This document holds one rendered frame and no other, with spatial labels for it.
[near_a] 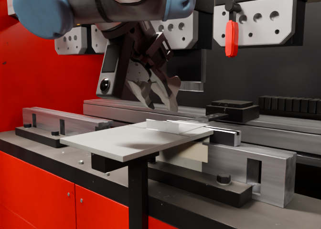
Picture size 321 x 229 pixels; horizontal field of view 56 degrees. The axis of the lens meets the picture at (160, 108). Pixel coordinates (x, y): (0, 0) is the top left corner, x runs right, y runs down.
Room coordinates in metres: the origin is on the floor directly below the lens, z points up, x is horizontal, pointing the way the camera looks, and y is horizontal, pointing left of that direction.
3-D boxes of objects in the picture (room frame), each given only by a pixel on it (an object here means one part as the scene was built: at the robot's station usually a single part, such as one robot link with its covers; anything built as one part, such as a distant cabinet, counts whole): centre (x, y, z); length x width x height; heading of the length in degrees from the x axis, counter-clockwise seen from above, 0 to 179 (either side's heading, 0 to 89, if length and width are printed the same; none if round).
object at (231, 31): (0.57, -0.13, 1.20); 0.04 x 0.02 x 0.10; 139
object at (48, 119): (1.08, 0.36, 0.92); 0.50 x 0.06 x 0.10; 49
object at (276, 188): (0.68, -0.10, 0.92); 0.39 x 0.06 x 0.10; 49
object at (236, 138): (0.69, -0.09, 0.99); 0.20 x 0.03 x 0.03; 49
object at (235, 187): (0.65, -0.05, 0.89); 0.30 x 0.05 x 0.03; 49
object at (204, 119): (0.83, -0.16, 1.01); 0.26 x 0.12 x 0.05; 139
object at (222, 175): (0.58, -0.13, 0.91); 0.03 x 0.03 x 0.02
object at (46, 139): (1.07, 0.43, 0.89); 0.30 x 0.05 x 0.03; 49
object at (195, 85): (0.72, -0.06, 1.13); 0.10 x 0.02 x 0.10; 49
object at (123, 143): (0.60, 0.04, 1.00); 0.26 x 0.18 x 0.01; 139
